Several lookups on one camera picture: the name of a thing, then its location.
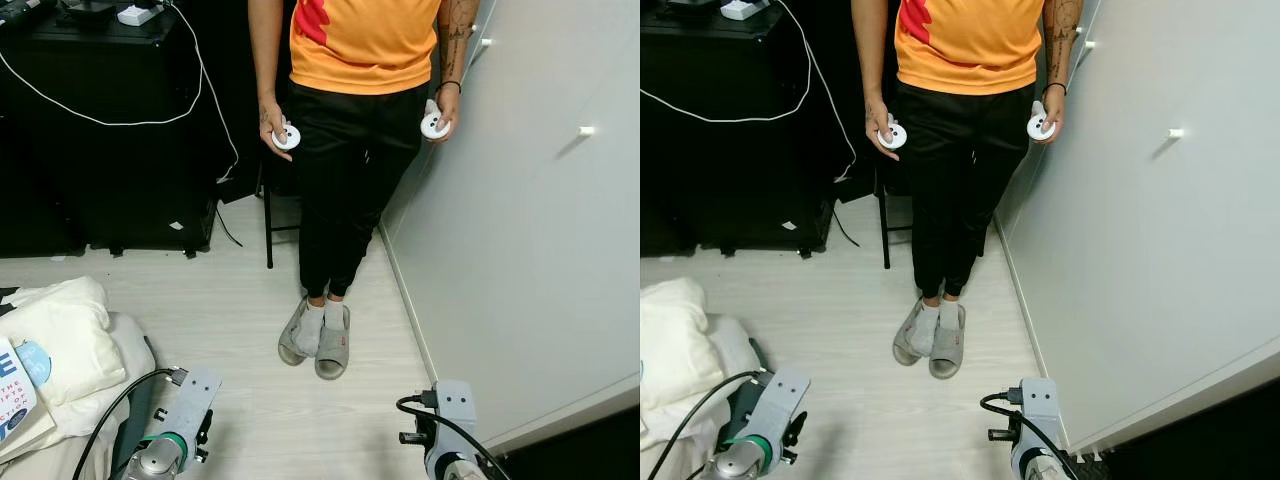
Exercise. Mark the white book blue letters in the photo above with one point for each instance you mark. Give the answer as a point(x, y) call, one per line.
point(20, 410)

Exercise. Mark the white round hand controller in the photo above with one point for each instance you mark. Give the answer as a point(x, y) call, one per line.
point(1040, 127)
point(288, 138)
point(894, 138)
point(433, 125)

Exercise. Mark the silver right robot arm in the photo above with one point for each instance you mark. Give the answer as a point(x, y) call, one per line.
point(1035, 470)
point(450, 470)

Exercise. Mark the person's tattooed left forearm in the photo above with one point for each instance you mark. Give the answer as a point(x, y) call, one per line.
point(1062, 40)
point(457, 40)

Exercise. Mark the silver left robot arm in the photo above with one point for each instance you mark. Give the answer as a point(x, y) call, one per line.
point(740, 465)
point(150, 465)

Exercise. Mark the person's right forearm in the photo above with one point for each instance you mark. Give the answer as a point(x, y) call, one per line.
point(870, 50)
point(267, 50)

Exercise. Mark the person's right hand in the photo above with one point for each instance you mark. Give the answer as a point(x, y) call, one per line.
point(873, 118)
point(266, 115)

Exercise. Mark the person's left hand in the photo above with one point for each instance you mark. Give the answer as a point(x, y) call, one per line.
point(453, 110)
point(1059, 112)

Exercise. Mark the white wardrobe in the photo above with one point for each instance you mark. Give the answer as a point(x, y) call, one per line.
point(540, 250)
point(1150, 280)

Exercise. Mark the black metal chair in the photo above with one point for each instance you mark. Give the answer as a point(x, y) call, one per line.
point(268, 230)
point(886, 230)

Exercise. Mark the black cabinet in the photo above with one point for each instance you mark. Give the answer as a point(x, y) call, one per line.
point(730, 170)
point(100, 170)

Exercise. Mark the black wrist band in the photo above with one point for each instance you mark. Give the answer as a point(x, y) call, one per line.
point(447, 85)
point(1055, 88)

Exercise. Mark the person in orange shirt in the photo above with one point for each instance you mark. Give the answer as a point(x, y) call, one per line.
point(360, 50)
point(965, 50)

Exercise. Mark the white power adapter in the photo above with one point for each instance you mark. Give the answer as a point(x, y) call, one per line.
point(133, 15)
point(738, 9)

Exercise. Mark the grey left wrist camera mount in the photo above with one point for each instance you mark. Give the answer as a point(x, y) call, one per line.
point(775, 400)
point(192, 400)

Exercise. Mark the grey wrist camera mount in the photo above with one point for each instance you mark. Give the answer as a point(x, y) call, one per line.
point(1038, 415)
point(192, 400)
point(775, 400)
point(455, 415)

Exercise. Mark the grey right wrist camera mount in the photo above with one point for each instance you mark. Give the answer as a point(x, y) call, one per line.
point(1038, 415)
point(455, 415)

